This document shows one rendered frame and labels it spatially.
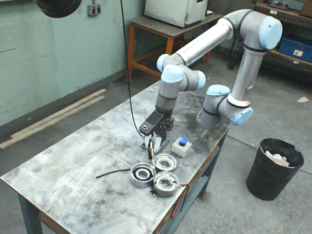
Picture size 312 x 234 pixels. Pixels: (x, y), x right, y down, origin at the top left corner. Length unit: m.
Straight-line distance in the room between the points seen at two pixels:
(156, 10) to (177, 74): 2.43
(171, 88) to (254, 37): 0.44
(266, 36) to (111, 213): 0.90
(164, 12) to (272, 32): 2.20
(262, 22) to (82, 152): 0.94
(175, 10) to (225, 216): 2.18
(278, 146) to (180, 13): 1.75
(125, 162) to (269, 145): 1.46
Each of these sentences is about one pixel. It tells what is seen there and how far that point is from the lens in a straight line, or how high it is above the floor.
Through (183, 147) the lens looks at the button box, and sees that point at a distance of 1.27.
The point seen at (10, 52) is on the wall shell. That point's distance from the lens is 2.43.
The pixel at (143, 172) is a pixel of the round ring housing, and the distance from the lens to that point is 1.16.
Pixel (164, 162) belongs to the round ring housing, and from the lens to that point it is 1.22.
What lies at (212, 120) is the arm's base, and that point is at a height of 0.86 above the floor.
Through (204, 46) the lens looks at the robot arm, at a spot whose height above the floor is 1.30.
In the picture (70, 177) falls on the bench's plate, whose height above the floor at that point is 0.80.
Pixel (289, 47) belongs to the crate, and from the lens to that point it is 4.38.
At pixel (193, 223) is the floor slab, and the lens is 2.06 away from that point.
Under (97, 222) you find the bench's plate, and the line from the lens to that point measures 1.03.
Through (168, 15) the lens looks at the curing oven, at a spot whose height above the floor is 0.90.
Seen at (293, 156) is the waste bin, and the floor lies 0.36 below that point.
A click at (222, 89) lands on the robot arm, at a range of 1.45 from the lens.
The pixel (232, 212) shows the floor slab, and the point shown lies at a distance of 2.22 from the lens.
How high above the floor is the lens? 1.66
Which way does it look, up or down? 35 degrees down
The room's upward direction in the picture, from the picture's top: 10 degrees clockwise
